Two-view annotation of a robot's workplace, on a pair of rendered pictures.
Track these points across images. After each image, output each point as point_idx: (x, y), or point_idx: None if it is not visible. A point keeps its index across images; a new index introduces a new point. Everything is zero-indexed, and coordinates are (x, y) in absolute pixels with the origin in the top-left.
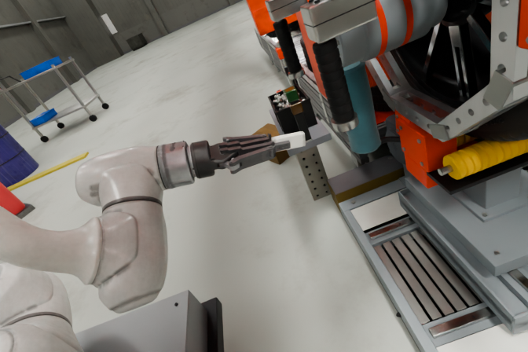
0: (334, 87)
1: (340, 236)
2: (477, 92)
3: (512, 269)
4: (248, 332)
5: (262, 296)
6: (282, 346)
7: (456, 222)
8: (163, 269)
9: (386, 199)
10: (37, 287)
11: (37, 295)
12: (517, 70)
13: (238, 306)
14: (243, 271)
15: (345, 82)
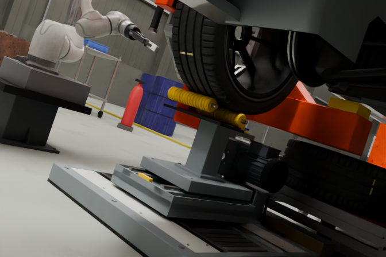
0: (154, 14)
1: None
2: None
3: (146, 167)
4: (80, 159)
5: (103, 166)
6: (77, 163)
7: (170, 162)
8: (90, 30)
9: None
10: (77, 39)
11: (74, 39)
12: (168, 19)
13: (93, 160)
14: None
15: (157, 15)
